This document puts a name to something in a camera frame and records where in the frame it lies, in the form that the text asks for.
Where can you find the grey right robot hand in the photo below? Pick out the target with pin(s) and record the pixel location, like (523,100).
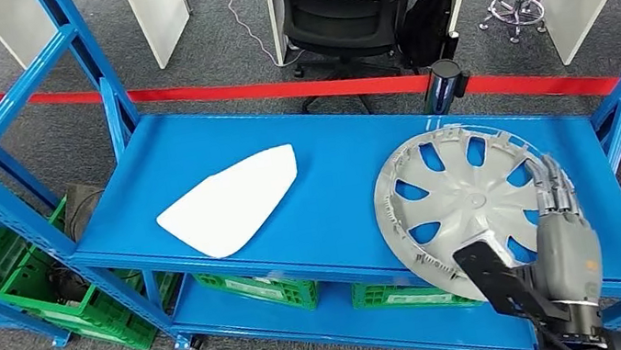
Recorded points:
(569,258)

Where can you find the silver wheel hubcap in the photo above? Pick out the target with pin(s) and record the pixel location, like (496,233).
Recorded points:
(463,206)

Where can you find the white triangular panel part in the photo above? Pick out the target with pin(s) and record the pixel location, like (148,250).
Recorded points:
(229,210)

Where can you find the red barrier belt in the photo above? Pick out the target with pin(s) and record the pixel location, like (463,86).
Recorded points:
(580,86)
(248,90)

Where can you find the black backpack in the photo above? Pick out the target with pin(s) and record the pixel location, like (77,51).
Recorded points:
(426,21)

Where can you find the black office chair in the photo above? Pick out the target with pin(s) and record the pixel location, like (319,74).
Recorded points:
(341,9)

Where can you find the dark barrier post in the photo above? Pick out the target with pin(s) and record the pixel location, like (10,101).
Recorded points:
(442,89)

